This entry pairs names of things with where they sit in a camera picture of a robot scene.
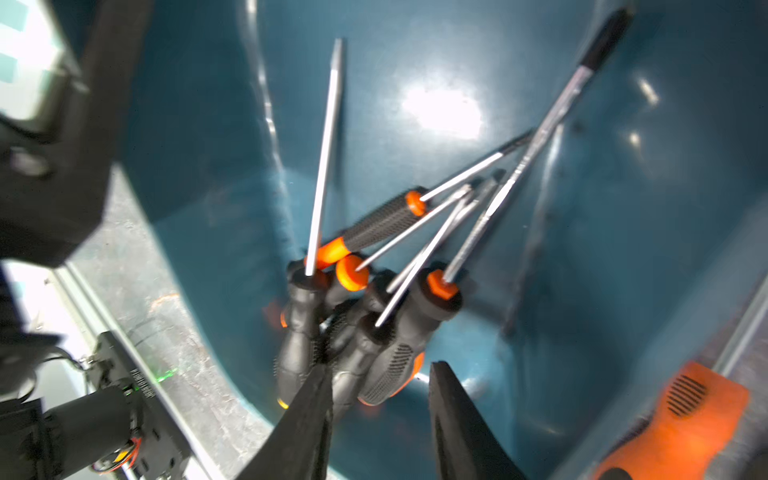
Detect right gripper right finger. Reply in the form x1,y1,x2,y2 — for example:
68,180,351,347
428,361,524,479

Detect teal plastic storage box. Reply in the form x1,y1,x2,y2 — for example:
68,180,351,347
120,1,767,479

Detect screwdriver in box long shaft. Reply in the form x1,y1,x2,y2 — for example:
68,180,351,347
357,6,634,406

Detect orange black large screwdriver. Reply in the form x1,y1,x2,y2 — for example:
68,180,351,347
594,362,749,480

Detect screwdriver in box knurled handle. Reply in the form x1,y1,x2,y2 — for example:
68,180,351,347
316,129,533,270

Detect screwdriver in box orange collar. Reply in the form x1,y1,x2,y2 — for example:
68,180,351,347
322,183,472,317

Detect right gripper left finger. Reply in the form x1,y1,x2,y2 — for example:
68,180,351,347
238,365,333,480

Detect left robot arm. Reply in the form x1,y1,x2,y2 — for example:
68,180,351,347
1,1,192,479

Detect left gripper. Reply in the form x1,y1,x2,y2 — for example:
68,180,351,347
1,1,154,267

